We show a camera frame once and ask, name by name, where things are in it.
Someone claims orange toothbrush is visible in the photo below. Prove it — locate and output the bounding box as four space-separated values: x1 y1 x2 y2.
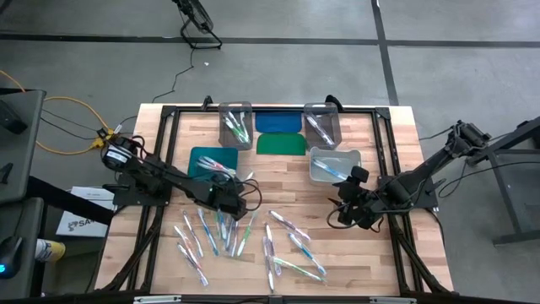
200 155 231 173
197 156 236 178
173 225 203 271

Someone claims black desktop device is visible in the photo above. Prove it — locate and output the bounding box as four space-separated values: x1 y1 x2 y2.
0 99 29 135

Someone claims teal plastic bin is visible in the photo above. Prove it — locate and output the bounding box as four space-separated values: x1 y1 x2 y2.
186 146 240 183

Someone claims silver metal bracket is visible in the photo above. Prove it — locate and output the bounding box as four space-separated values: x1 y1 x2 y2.
133 295 182 304
370 296 418 304

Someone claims purple toothbrush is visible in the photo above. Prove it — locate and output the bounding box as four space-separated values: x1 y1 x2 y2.
181 209 205 259
306 114 337 147
267 209 312 242
175 242 210 288
224 217 238 250
262 235 276 294
264 222 283 278
229 219 242 258

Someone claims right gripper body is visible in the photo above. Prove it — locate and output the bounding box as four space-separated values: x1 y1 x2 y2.
337 166 375 231

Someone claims green flat mat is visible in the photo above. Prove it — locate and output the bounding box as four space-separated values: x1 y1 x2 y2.
256 133 308 156

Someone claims grey cart top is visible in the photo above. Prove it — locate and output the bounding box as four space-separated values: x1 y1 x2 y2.
0 88 47 204
0 197 46 301

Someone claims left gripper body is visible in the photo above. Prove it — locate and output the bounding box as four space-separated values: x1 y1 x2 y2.
206 185 249 221

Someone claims white and yellow bottle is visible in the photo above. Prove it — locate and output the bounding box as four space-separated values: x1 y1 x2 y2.
35 238 68 263

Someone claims black floor cable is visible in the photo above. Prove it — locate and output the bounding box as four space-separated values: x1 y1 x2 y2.
150 46 196 105

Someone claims yellow cable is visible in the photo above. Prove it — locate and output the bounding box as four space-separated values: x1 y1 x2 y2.
0 69 111 156

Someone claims clear smoky plastic bin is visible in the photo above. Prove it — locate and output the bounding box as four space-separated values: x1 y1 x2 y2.
303 102 343 151
218 100 255 151

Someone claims black floor fan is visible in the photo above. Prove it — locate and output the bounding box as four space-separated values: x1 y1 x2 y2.
170 0 224 51

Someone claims black flat bar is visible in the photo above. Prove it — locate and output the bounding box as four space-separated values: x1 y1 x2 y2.
27 175 115 225

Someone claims black metal desk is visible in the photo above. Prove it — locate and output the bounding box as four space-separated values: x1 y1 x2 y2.
466 116 540 247

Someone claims yellow power strip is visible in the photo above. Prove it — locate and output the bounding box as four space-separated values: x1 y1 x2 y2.
90 125 124 149

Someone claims black computer mouse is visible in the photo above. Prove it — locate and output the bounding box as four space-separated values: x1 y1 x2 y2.
0 235 24 280

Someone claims blue flat mat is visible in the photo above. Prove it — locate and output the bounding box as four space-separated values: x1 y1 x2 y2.
254 111 304 135

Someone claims white printed box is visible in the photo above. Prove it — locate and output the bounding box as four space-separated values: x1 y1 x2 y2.
56 185 117 238

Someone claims light grey plastic bin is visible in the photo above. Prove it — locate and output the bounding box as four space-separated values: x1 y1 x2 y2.
309 146 363 185

